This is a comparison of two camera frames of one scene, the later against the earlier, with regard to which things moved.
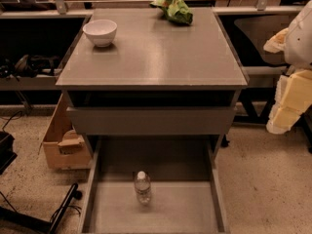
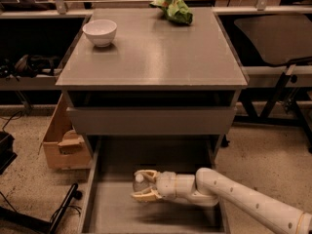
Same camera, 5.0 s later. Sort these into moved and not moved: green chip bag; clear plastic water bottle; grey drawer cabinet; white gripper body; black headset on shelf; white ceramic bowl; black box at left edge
Moved: white gripper body
Not moved: green chip bag; grey drawer cabinet; clear plastic water bottle; white ceramic bowl; black headset on shelf; black box at left edge
